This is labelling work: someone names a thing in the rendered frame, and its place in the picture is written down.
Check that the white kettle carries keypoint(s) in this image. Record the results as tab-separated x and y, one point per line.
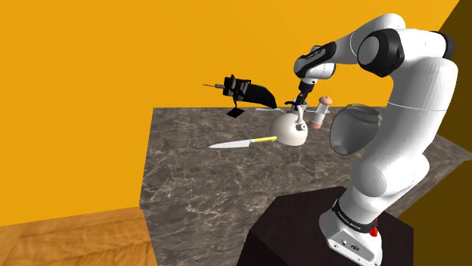
285	130

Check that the black angular tool with rod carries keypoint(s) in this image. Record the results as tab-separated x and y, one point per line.
254	94

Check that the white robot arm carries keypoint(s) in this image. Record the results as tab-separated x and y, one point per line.
409	121

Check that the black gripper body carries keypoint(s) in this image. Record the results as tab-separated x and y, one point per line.
305	88

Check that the white pepper mill brown ends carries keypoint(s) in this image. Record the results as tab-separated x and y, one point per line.
320	112

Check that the dark robot stand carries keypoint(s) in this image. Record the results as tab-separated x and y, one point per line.
291	228

